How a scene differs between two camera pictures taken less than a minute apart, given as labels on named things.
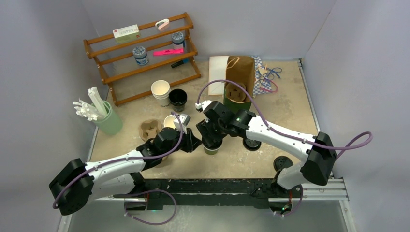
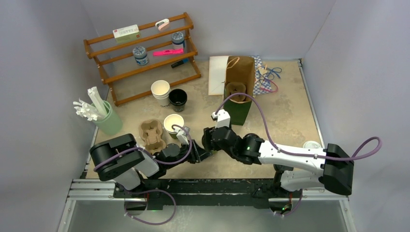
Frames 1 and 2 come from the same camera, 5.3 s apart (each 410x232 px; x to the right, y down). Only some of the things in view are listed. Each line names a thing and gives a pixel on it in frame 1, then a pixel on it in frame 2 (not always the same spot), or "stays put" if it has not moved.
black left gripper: [191, 142] to [198, 153]
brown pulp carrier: [150, 128] stays put
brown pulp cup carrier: [234, 92] stays put
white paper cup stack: [168, 121] stays put
